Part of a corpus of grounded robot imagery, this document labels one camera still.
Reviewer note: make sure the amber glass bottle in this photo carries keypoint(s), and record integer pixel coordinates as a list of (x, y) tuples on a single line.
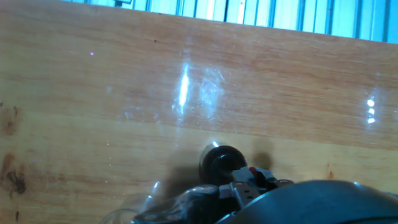
[(217, 161)]

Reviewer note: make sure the varnished wooden board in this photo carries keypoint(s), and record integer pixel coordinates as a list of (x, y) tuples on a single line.
[(93, 93)]

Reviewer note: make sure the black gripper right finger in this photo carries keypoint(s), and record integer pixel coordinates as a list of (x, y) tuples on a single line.
[(264, 180)]

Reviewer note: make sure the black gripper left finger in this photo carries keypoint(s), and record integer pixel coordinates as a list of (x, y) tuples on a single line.
[(244, 193)]

